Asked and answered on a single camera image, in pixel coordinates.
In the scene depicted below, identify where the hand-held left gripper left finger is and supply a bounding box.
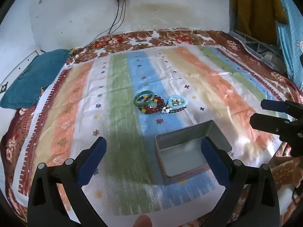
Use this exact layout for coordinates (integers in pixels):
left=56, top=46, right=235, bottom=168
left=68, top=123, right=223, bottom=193
left=27, top=136, right=107, bottom=227

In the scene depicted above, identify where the black cable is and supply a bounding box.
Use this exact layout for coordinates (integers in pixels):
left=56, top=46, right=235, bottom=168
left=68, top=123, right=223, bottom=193
left=71, top=0, right=119, bottom=54
left=110, top=0, right=123, bottom=29
left=111, top=0, right=126, bottom=30

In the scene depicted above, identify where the teal quilted pillow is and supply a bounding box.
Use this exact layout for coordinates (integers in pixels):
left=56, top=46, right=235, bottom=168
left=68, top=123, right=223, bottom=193
left=0, top=49, right=72, bottom=109

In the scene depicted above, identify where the striped pastel cloth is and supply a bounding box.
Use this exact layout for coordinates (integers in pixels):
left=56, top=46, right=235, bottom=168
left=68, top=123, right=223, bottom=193
left=13, top=45, right=296, bottom=218

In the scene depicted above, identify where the white perforated rail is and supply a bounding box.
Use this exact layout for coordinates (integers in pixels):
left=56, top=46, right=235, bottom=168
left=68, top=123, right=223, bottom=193
left=0, top=49, right=46, bottom=88

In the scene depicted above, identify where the blue printed cloth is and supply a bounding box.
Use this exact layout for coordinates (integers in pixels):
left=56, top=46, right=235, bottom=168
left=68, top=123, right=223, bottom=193
left=272, top=0, right=303, bottom=82

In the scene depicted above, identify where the mustard yellow cloth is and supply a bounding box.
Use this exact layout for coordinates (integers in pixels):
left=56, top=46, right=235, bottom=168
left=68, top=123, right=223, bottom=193
left=231, top=0, right=287, bottom=46

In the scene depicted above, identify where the green jade bangle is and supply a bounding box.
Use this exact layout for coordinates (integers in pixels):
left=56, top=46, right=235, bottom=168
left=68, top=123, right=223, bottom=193
left=133, top=91, right=155, bottom=107

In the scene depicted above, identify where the light blue bead bracelet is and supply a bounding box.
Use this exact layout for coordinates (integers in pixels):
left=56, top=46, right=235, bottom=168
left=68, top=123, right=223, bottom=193
left=167, top=95, right=190, bottom=110

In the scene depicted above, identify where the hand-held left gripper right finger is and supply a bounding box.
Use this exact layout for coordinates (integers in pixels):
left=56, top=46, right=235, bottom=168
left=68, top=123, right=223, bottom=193
left=200, top=136, right=281, bottom=227

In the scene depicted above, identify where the person's left hand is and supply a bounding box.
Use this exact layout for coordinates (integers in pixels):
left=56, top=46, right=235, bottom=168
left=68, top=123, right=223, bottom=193
left=133, top=215, right=152, bottom=227

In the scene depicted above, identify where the dark red bead bracelet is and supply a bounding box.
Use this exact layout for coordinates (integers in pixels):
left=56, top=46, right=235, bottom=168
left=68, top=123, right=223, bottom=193
left=141, top=95, right=166, bottom=115

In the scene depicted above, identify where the black and yellow bead bracelet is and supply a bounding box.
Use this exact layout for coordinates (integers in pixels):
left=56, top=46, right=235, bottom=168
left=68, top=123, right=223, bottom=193
left=137, top=94, right=159, bottom=113

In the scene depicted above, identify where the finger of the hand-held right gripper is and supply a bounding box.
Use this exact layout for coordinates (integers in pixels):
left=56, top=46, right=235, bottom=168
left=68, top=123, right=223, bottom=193
left=250, top=113, right=303, bottom=137
left=260, top=99, right=303, bottom=121

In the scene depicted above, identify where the brown floral blanket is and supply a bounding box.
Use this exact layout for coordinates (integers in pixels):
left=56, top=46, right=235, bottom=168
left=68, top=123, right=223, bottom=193
left=0, top=28, right=303, bottom=227

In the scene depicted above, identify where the metal tin box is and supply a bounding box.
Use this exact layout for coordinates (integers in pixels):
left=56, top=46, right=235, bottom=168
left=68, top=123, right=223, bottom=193
left=154, top=120, right=232, bottom=185

